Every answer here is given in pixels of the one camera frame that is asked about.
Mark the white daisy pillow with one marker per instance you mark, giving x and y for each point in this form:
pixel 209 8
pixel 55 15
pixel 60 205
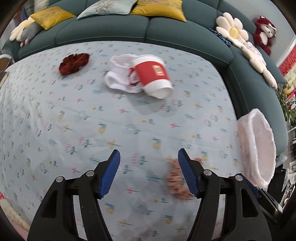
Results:
pixel 232 29
pixel 258 63

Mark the light blue embroidered cushion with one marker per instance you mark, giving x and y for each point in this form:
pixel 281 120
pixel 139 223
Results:
pixel 108 7

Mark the potted plant with orchids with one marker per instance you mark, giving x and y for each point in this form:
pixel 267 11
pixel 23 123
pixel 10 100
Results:
pixel 288 111

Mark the white tissue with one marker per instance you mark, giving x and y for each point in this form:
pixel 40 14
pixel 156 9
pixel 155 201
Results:
pixel 122 75

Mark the yellow cushion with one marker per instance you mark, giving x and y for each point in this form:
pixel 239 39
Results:
pixel 51 16
pixel 165 8

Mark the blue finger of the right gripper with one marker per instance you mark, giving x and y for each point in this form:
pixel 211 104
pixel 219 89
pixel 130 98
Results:
pixel 253 189

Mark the white long plush toy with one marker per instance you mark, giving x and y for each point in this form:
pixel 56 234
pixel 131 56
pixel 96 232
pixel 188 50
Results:
pixel 40 5

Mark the white flower pillow left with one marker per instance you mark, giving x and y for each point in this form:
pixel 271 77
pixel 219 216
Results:
pixel 17 32

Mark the blue scrunchie on sofa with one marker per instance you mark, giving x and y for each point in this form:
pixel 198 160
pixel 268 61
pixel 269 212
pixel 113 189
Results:
pixel 223 39

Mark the yellow cushion left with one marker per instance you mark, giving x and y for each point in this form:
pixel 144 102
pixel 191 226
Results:
pixel 51 16

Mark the white lined trash bin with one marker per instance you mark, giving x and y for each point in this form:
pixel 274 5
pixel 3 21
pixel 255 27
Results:
pixel 257 147

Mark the teal sectional sofa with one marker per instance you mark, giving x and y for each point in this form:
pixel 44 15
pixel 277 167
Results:
pixel 247 88

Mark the floral light blue tablecloth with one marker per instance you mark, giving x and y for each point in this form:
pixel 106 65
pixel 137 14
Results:
pixel 54 125

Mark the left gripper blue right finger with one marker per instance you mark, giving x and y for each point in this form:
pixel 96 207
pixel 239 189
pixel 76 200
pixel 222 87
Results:
pixel 189 171

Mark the red white teddy bear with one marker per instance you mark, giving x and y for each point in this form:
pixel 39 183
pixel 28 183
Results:
pixel 265 31

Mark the books stack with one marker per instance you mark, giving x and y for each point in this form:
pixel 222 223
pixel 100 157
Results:
pixel 3 76

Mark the white daisy pillow upper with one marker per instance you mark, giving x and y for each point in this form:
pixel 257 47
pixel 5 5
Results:
pixel 232 29

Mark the brown floral scrunchie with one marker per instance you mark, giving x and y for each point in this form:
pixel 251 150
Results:
pixel 176 182

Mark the white daisy pillow lower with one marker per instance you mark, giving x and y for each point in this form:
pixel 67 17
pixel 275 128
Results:
pixel 258 63

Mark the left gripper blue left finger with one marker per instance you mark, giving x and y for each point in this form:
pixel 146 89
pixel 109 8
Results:
pixel 109 171

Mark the yellow cushion centre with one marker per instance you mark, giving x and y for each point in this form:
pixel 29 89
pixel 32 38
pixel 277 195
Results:
pixel 165 8

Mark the red wall decoration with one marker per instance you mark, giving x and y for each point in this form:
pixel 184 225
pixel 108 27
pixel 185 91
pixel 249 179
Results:
pixel 289 62

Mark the red white paper cup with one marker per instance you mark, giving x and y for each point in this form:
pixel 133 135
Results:
pixel 153 76

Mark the dark red velvet scrunchie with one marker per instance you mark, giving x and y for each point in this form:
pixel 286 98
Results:
pixel 73 63

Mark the grey plush toy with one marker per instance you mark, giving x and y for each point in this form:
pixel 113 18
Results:
pixel 29 32

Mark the wooden round side table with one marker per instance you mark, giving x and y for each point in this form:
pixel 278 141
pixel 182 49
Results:
pixel 5 61

